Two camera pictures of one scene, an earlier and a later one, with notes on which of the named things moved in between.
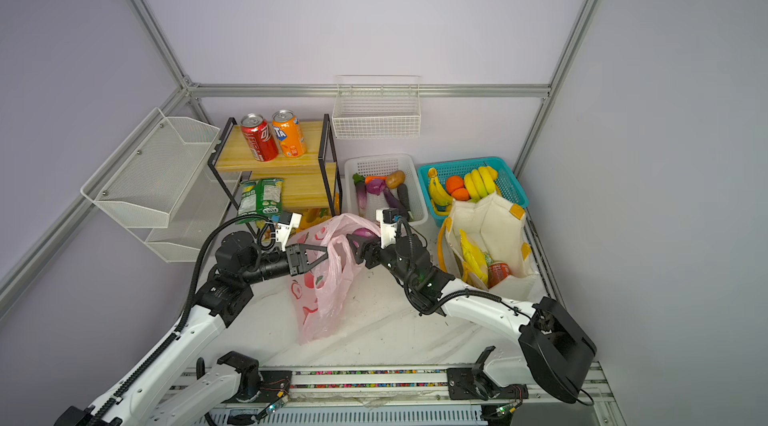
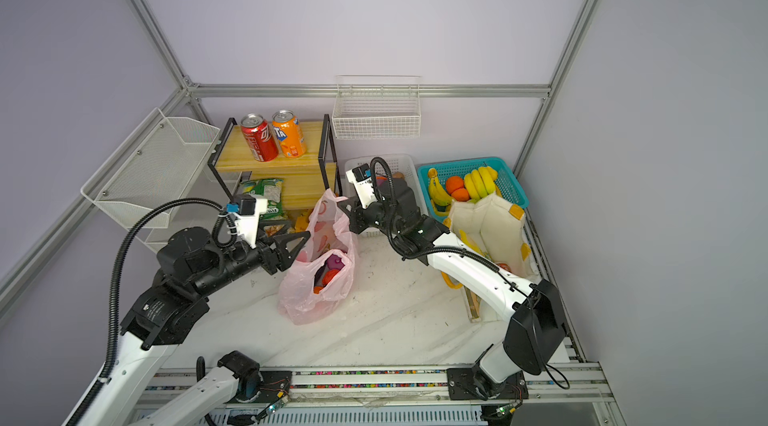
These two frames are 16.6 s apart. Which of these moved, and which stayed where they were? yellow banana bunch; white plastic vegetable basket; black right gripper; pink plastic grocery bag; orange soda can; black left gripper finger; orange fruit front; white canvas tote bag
Moved: pink plastic grocery bag; black right gripper; black left gripper finger
Stayed: yellow banana bunch; white plastic vegetable basket; orange fruit front; orange soda can; white canvas tote bag
